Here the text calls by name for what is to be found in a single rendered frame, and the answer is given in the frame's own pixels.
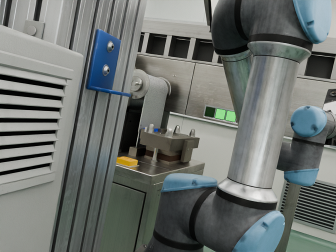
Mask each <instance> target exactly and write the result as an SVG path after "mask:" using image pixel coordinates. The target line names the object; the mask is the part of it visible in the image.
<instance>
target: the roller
mask: <svg viewBox="0 0 336 252"><path fill-rule="evenodd" d="M133 76H137V77H140V78H141V79H142V82H143V86H142V88H141V90H139V91H136V92H135V91H132V90H130V92H131V93H132V95H134V96H138V95H140V94H142V93H143V92H144V90H145V89H146V85H147V81H146V78H145V77H144V75H143V74H141V73H139V72H135V73H133Z"/></svg>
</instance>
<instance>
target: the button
mask: <svg viewBox="0 0 336 252"><path fill-rule="evenodd" d="M116 162H117V163H119V164H122V165H125V166H129V167H130V166H136V165H137V164H138V160H136V159H133V158H129V157H126V156H123V157H117V160H116Z"/></svg>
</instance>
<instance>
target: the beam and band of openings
mask: <svg viewBox="0 0 336 252"><path fill-rule="evenodd" d="M209 31H210V26H209V25H199V24H188V23H178V22H167V21H157V20H146V19H144V20H143V24H142V30H141V35H140V40H139V45H138V50H137V55H143V56H150V57H156V58H163V59H170V60H177V61H184V62H191V63H198V64H205V65H212V66H219V67H223V63H222V59H221V56H219V55H217V54H216V53H215V50H214V46H213V42H212V34H211V32H209ZM297 78H302V79H309V80H316V81H322V82H329V83H336V38H335V37H327V38H326V39H325V41H323V42H321V43H319V44H313V47H312V52H311V56H309V57H308V58H307V59H305V60H304V61H302V62H301V63H300V65H299V70H298V74H297Z"/></svg>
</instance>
